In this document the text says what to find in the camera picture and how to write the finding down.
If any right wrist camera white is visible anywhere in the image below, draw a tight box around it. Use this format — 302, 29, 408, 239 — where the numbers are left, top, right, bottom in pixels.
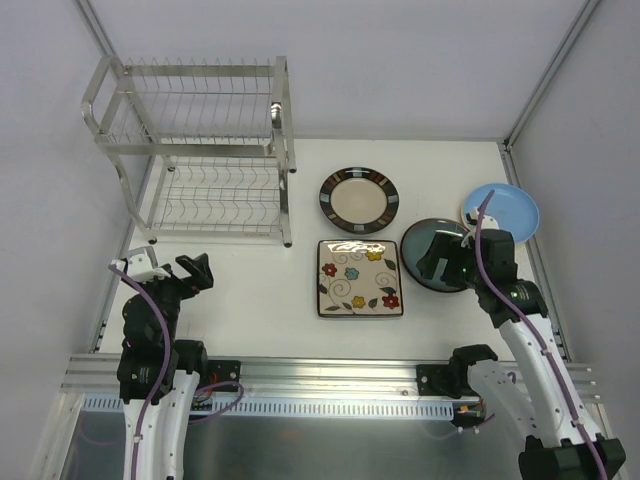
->
461, 207, 500, 248

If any light blue round plate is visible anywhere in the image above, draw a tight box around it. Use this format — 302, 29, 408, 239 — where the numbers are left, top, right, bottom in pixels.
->
462, 183, 540, 244

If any white slotted cable duct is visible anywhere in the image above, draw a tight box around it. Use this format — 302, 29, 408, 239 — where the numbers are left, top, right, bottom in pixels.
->
81, 394, 455, 421

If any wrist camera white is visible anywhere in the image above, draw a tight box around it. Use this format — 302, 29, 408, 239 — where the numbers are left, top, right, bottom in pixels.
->
111, 245, 170, 283
461, 207, 500, 248

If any steel two-tier dish rack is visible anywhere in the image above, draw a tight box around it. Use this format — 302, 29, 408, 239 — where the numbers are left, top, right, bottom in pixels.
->
81, 55, 297, 247

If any teal round glazed plate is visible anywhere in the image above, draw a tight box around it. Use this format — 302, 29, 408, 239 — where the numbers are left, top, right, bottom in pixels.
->
400, 218, 468, 294

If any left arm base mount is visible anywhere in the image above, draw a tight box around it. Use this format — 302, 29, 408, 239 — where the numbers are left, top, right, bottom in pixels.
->
208, 359, 242, 393

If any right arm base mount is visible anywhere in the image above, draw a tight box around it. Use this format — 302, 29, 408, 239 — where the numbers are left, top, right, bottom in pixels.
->
415, 363, 454, 398

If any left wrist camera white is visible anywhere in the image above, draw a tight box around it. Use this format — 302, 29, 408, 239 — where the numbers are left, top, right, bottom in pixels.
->
111, 245, 170, 283

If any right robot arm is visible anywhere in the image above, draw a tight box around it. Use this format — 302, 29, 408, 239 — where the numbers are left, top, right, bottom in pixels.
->
416, 228, 626, 479

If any aluminium mounting rail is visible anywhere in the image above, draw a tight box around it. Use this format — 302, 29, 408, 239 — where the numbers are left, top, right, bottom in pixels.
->
59, 352, 601, 402

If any round plate dark patterned rim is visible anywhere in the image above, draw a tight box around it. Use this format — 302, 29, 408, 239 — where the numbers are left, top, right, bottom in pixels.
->
319, 167, 400, 235

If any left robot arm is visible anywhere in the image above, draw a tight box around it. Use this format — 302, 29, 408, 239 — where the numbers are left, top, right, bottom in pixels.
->
109, 246, 214, 479

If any cream plate under blue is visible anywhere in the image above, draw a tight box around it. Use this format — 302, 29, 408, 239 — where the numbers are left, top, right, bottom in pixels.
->
460, 205, 471, 230

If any square floral plate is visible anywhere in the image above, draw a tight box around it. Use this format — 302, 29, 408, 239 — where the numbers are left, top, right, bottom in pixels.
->
316, 239, 404, 319

